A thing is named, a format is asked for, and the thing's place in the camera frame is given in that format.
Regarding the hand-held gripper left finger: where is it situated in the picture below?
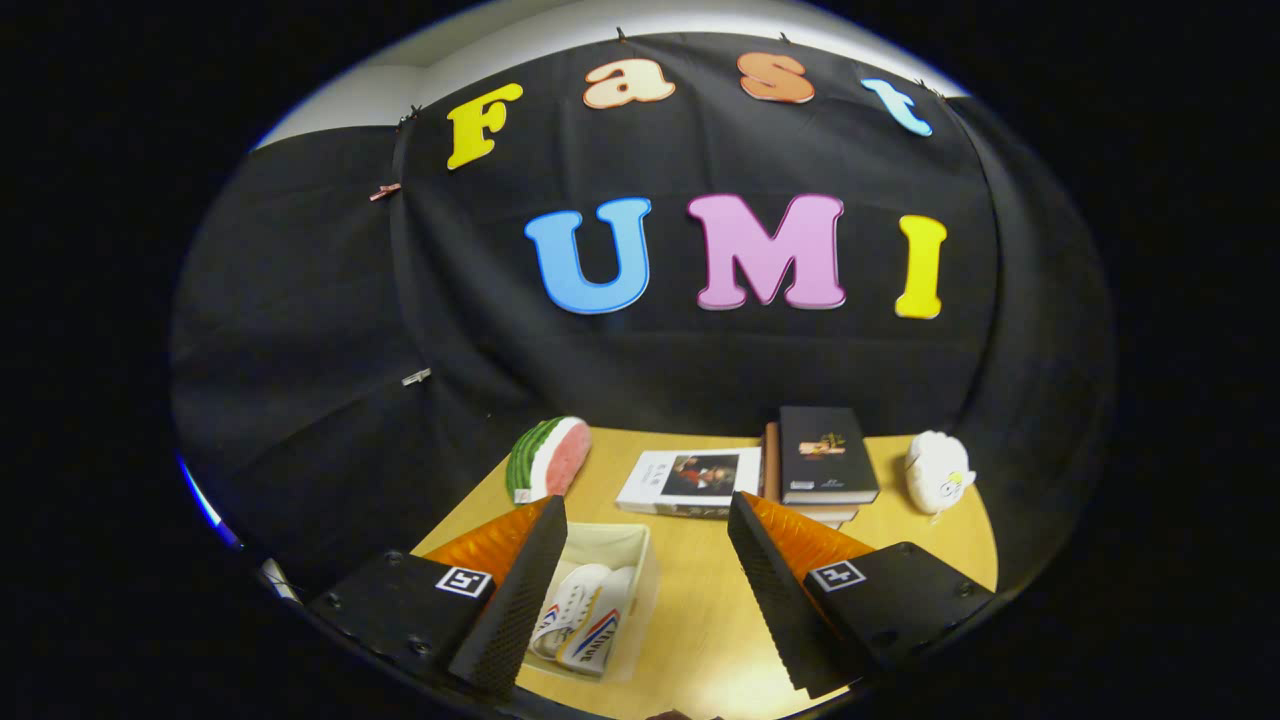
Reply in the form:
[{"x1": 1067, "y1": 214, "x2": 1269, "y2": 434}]
[{"x1": 305, "y1": 495, "x2": 569, "y2": 701}]

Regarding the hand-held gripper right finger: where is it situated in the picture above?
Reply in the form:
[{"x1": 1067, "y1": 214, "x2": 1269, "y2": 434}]
[{"x1": 727, "y1": 490, "x2": 998, "y2": 701}]

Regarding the white canvas shoe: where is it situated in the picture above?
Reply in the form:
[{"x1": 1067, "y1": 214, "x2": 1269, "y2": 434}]
[
  {"x1": 530, "y1": 563, "x2": 613, "y2": 661},
  {"x1": 557, "y1": 567, "x2": 637, "y2": 678}
]

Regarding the beige fabric storage box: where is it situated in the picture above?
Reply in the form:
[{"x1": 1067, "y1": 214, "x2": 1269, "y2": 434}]
[{"x1": 520, "y1": 522, "x2": 661, "y2": 686}]

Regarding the black cover book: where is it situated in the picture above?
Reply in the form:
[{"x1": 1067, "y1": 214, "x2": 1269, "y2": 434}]
[{"x1": 778, "y1": 405, "x2": 881, "y2": 506}]

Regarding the watermelon slice plush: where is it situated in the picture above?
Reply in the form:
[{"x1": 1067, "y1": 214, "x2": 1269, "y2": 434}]
[{"x1": 505, "y1": 416, "x2": 593, "y2": 504}]

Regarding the white portrait cover book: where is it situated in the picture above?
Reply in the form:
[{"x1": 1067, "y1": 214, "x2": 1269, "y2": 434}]
[{"x1": 615, "y1": 447, "x2": 763, "y2": 520}]

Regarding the white plush pouch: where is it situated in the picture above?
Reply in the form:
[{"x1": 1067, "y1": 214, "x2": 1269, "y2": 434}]
[{"x1": 905, "y1": 430, "x2": 977, "y2": 516}]

